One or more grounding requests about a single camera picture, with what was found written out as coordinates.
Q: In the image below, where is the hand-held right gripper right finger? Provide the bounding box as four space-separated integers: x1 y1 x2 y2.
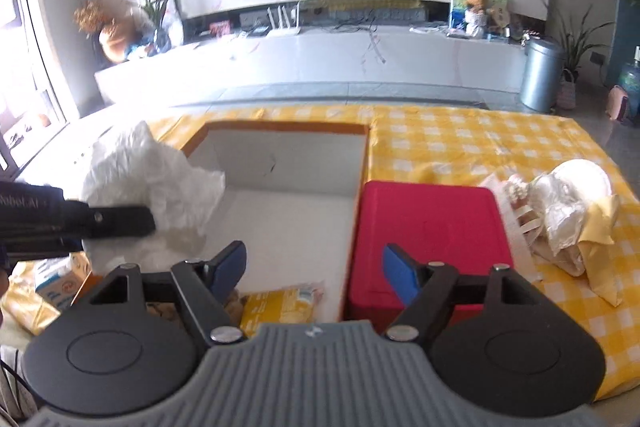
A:
382 243 543 342

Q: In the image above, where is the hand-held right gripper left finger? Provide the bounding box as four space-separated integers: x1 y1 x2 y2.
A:
70 239 249 343

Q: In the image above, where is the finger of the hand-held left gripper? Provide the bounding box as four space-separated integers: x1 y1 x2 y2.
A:
89 205 156 239

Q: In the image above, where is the white plastic bag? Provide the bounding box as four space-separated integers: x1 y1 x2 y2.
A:
80 121 227 273

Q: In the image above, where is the yellow snack packet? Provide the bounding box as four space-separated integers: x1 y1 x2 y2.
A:
239 284 326 335

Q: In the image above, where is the orange and white cardboard box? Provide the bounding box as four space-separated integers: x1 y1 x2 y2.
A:
70 121 373 323

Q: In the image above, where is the red box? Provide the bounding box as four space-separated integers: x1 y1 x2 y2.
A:
347 180 516 323

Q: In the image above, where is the blue and white tissue pack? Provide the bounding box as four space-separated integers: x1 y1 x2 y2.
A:
35 254 92 313

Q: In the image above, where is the beige striped packet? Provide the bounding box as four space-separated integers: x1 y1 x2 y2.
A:
479 173 543 258

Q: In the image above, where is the yellow checkered tablecloth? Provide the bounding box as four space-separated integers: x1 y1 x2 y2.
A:
0 104 640 400

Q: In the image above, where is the golden acorn ornament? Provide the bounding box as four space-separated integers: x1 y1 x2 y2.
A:
98 18 136 62

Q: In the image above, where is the white paper plate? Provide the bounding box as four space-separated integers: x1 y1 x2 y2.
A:
530 159 613 278

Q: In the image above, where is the pale yellow cloth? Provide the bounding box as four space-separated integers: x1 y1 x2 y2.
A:
580 196 631 305

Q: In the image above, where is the dried flower bouquet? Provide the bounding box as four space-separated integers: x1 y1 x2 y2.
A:
74 0 108 35

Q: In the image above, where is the green plant in glass vase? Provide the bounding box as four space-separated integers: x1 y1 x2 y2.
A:
137 0 179 52

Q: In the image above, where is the white marble television cabinet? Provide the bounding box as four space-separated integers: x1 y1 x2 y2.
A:
95 29 531 108

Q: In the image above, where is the white router with antennas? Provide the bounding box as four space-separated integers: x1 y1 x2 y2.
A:
266 3 302 38

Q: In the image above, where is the grey metal trash can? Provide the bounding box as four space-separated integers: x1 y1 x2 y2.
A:
520 38 566 112

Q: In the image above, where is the brown teddy bear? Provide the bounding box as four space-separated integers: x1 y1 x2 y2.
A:
465 0 489 38

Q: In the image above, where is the green picture board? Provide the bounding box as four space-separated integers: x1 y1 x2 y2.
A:
450 0 508 32

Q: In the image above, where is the pink stool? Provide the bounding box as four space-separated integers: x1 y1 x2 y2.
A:
605 86 632 122

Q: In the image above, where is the long-leaf potted plant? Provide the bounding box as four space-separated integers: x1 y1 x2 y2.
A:
542 0 615 110

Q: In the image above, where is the blue water bottle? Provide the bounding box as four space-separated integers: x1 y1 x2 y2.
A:
617 47 640 118

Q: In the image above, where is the black cable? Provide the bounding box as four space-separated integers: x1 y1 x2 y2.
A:
335 14 388 65

